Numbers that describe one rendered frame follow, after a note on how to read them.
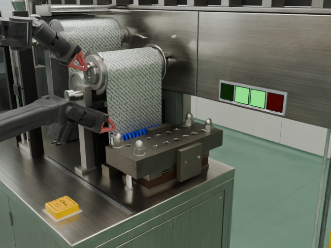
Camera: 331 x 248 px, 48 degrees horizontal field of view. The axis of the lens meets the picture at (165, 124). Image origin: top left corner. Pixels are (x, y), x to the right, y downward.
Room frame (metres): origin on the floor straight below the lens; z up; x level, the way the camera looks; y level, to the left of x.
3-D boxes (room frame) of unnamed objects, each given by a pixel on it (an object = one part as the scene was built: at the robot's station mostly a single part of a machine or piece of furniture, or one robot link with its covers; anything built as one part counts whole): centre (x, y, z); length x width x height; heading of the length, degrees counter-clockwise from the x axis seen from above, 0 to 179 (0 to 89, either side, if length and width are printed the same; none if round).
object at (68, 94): (1.17, 0.32, 1.18); 0.04 x 0.02 x 0.04; 43
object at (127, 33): (1.58, 0.19, 1.33); 0.07 x 0.07 x 0.07; 43
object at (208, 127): (1.25, -0.16, 1.05); 0.04 x 0.04 x 0.04
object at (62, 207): (0.93, 0.30, 0.91); 0.07 x 0.07 x 0.02; 43
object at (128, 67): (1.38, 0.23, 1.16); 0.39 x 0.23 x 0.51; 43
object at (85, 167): (1.20, 0.29, 1.05); 0.06 x 0.05 x 0.31; 133
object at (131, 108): (1.24, 0.10, 1.11); 0.23 x 0.01 x 0.18; 133
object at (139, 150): (1.04, 0.08, 1.05); 0.04 x 0.04 x 0.04
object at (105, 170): (1.24, 0.10, 0.92); 0.28 x 0.04 x 0.04; 133
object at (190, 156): (1.12, -0.08, 0.96); 0.10 x 0.03 x 0.11; 133
